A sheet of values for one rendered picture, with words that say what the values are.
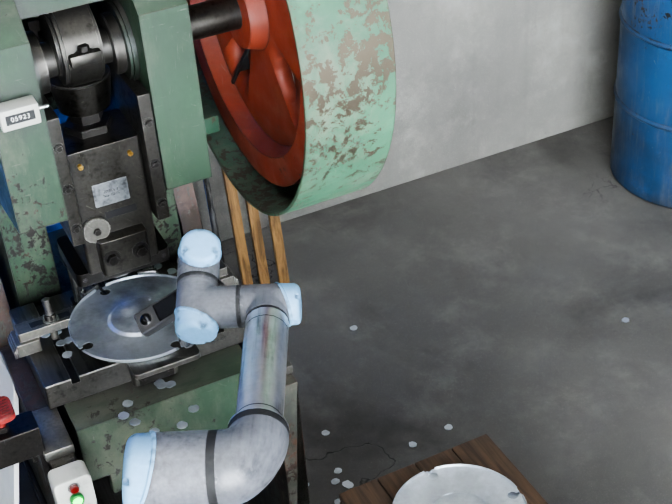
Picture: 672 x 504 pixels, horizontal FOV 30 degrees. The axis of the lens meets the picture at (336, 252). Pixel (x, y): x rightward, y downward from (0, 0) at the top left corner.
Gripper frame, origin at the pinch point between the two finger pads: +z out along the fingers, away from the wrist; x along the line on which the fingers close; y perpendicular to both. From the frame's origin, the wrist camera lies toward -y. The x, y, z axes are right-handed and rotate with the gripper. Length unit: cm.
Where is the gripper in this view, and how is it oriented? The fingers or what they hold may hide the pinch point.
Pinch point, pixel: (181, 342)
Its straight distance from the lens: 251.6
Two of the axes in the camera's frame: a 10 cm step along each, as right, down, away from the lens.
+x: -4.5, -7.8, 4.3
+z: -1.4, 5.4, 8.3
